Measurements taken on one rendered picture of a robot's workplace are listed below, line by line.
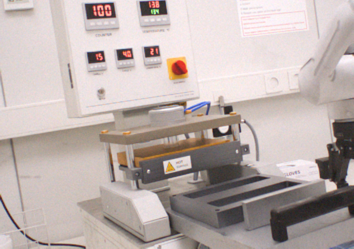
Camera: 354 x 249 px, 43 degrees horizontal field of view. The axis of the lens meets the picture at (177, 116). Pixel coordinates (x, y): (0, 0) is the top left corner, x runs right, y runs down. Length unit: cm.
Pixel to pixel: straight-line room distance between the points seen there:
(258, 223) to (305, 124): 120
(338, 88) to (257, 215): 42
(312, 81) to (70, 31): 55
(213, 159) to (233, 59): 81
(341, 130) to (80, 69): 62
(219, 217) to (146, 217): 17
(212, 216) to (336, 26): 43
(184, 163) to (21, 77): 79
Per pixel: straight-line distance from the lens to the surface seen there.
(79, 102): 106
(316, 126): 187
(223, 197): 75
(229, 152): 95
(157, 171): 88
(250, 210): 65
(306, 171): 159
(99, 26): 109
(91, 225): 112
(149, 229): 79
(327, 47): 92
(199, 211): 72
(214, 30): 168
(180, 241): 81
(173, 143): 98
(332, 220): 67
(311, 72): 97
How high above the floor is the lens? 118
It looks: 3 degrees down
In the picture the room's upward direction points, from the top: 8 degrees counter-clockwise
